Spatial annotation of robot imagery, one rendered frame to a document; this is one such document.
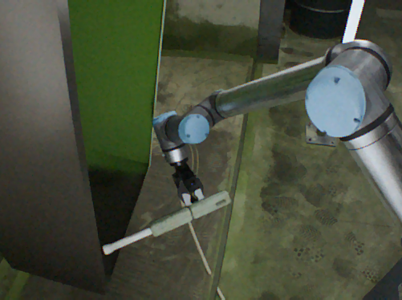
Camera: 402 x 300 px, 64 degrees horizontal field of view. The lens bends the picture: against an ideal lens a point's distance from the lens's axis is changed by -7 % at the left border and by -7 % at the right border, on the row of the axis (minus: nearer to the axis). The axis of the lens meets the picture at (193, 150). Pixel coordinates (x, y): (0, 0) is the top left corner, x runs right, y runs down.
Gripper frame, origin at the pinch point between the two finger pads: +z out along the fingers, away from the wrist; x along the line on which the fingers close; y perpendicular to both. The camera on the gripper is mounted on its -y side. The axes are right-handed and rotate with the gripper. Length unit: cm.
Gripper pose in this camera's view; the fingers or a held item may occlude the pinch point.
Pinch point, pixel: (196, 208)
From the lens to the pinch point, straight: 128.3
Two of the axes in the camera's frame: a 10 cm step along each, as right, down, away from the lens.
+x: -9.0, 3.8, -2.3
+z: 3.1, 9.1, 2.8
